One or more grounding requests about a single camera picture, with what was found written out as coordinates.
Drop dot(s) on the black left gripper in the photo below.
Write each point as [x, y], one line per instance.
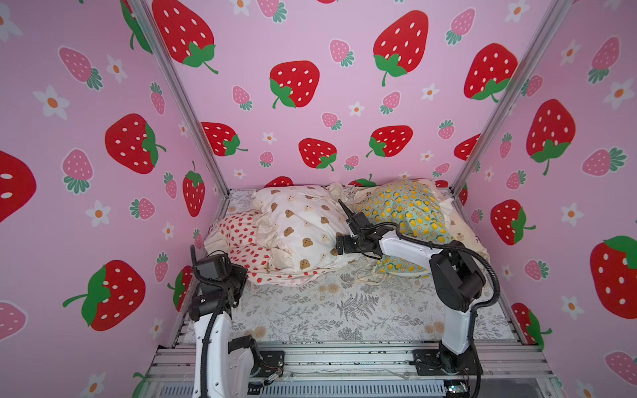
[236, 271]

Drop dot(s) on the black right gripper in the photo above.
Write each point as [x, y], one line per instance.
[356, 224]

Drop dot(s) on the red strawberry print pillow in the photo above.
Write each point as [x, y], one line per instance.
[236, 235]

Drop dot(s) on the lemon print teal pillow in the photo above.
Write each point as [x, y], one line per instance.
[417, 211]

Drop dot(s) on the white bear print pillow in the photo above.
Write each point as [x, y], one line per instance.
[301, 226]

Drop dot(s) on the cream animal print pillow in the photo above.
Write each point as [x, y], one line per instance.
[455, 224]

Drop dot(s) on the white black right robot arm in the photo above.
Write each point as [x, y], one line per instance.
[464, 282]

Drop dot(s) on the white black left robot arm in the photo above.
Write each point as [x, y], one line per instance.
[223, 365]

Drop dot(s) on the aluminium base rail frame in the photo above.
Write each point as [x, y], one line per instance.
[382, 369]

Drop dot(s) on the aluminium left corner post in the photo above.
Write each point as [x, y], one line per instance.
[151, 32]

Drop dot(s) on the aluminium corner post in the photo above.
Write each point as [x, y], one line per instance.
[547, 28]
[151, 32]

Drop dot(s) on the aluminium right corner post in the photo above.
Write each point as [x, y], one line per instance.
[547, 28]

